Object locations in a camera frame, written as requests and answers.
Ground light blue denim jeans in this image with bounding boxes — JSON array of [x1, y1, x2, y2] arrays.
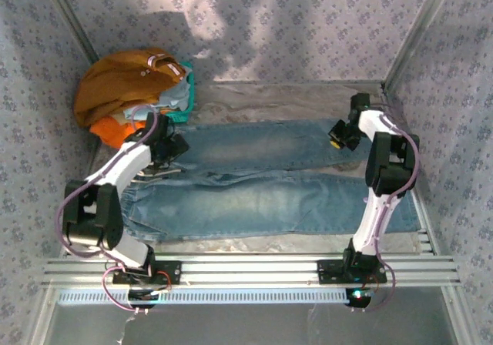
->
[[121, 118, 423, 244]]

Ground mustard brown trousers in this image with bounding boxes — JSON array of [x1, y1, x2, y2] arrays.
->
[[73, 47, 184, 129]]

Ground teal plastic basket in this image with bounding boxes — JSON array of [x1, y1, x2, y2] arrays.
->
[[165, 62, 196, 125]]

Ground pale blue garment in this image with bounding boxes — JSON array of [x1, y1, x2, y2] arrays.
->
[[157, 81, 193, 113]]

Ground orange garment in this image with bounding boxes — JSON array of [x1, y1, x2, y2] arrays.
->
[[89, 108, 170, 149]]

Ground floral fabric backdrop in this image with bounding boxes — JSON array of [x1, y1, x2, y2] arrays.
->
[[0, 0, 493, 345]]

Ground left control board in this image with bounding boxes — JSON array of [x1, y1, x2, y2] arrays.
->
[[128, 287, 159, 310]]

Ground control board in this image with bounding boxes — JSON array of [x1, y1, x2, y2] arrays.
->
[[128, 287, 159, 310], [346, 286, 373, 309]]

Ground right control board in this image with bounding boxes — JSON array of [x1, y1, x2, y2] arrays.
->
[[346, 286, 373, 309]]

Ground white paper strip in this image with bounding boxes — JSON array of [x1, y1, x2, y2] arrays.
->
[[115, 316, 134, 345]]

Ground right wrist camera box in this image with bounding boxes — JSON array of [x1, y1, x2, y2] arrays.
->
[[327, 119, 347, 139]]

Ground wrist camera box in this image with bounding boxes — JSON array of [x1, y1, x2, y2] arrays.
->
[[327, 119, 347, 139], [168, 133, 190, 159]]

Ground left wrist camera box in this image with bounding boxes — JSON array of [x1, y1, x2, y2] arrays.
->
[[168, 133, 190, 159]]

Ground aluminium side frame rail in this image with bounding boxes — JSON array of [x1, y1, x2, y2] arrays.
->
[[379, 82, 437, 254]]

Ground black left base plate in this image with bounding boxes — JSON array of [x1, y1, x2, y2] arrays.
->
[[112, 260, 182, 285]]

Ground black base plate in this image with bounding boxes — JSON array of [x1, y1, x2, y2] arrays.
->
[[112, 260, 182, 285], [317, 259, 387, 284]]

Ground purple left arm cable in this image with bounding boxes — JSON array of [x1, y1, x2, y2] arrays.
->
[[55, 104, 161, 315]]

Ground red left base wire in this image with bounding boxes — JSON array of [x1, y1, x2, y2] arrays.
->
[[156, 270, 173, 291]]

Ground red base wire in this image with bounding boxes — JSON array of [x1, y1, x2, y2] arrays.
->
[[361, 273, 381, 296], [156, 270, 173, 291]]

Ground aluminium frame post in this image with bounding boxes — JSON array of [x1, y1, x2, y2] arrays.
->
[[384, 0, 458, 88]]

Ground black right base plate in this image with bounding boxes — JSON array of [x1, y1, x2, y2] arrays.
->
[[317, 259, 387, 284]]

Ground red right base wire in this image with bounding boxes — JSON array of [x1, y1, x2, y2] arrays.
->
[[361, 273, 381, 296]]

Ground aluminium mounting rail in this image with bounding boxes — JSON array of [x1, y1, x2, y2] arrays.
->
[[42, 255, 461, 287]]

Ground white slotted cable duct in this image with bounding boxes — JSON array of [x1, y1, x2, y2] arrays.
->
[[57, 289, 355, 305]]

